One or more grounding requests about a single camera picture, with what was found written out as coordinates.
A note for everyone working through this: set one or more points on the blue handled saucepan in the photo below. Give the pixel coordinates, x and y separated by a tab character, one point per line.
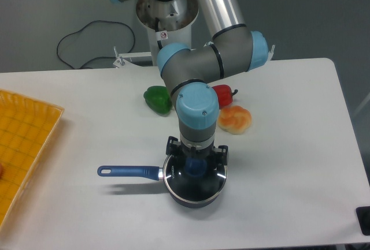
150	172

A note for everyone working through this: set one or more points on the yellow woven basket tray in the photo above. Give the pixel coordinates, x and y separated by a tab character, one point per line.
27	124

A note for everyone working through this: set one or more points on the red bell pepper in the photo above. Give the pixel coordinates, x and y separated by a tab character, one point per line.
225	94

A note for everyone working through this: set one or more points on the green bell pepper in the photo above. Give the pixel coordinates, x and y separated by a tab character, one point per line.
157	98

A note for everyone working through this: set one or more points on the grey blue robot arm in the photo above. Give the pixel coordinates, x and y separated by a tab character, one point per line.
193	43

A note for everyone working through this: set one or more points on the black device at table corner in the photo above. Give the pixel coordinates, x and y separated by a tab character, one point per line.
363	214

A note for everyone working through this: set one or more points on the orange twisted bread roll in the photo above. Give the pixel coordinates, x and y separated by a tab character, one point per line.
234	119

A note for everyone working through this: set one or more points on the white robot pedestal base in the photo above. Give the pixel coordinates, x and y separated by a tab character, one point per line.
165	23

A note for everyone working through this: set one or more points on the glass lid with blue knob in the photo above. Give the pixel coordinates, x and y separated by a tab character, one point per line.
194	182

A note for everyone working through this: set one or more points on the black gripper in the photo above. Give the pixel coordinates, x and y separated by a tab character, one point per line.
199	150

